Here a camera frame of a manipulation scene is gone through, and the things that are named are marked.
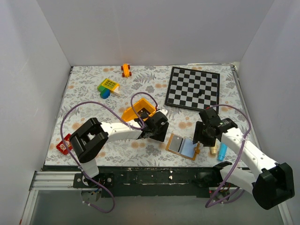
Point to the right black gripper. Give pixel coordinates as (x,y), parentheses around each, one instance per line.
(198,136)

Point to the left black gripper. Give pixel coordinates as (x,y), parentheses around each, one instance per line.
(161,137)

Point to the dark credit card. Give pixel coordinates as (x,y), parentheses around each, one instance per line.
(175,143)
(145,112)

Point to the tan leather card holder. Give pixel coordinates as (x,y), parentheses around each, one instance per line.
(188,149)

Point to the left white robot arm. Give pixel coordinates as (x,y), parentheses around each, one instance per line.
(88,140)

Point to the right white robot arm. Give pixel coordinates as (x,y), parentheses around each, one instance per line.
(269,182)

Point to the beige toy microphone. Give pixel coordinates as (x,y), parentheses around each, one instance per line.
(213,150)

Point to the blue toy microphone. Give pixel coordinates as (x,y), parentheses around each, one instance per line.
(222,152)

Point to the yellow plastic bin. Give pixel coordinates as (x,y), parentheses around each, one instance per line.
(129,113)

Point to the black white chessboard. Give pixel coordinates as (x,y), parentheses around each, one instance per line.
(184,85)

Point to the yellow green toy block house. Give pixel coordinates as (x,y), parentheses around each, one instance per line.
(107,86)

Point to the floral table mat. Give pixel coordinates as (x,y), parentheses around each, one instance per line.
(82,101)

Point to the orange toy car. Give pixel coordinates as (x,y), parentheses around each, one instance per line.
(126,70)

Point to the red toy block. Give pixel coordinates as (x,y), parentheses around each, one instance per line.
(61,146)

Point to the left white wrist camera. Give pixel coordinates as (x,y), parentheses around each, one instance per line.
(163,111)

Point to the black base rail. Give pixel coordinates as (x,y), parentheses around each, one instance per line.
(159,181)

